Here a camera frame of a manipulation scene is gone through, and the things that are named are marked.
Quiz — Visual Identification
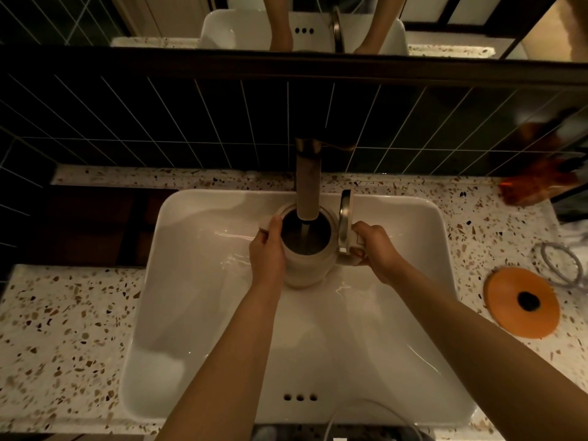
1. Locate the thin white cable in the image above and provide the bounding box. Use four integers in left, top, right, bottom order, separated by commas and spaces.
323, 399, 420, 441

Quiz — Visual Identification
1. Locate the grey power cable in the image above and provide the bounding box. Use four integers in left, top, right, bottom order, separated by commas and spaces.
540, 242, 588, 288

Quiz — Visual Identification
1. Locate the orange round kettle base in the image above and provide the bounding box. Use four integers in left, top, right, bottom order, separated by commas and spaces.
483, 267, 561, 339

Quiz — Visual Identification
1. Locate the white electric kettle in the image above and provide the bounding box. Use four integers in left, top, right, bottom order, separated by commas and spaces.
258, 189, 367, 288

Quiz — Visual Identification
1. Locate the person's right hand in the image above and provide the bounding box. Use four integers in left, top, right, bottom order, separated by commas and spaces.
350, 221, 407, 286

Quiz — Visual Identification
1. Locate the white ceramic sink basin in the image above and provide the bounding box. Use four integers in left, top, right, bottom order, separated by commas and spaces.
120, 188, 477, 428

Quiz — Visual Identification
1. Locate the person's right forearm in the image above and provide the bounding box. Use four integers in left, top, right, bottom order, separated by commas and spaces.
385, 261, 588, 441

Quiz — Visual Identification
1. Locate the wall mirror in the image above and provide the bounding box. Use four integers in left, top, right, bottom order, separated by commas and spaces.
0, 0, 588, 65

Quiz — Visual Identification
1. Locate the metal sink faucet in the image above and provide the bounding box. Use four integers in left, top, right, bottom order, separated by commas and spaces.
295, 138, 356, 223

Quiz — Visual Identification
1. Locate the person's left forearm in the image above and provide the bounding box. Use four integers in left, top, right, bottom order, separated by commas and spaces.
155, 282, 283, 441

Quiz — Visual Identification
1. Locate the person's left hand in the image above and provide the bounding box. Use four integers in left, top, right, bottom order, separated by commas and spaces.
248, 215, 287, 290

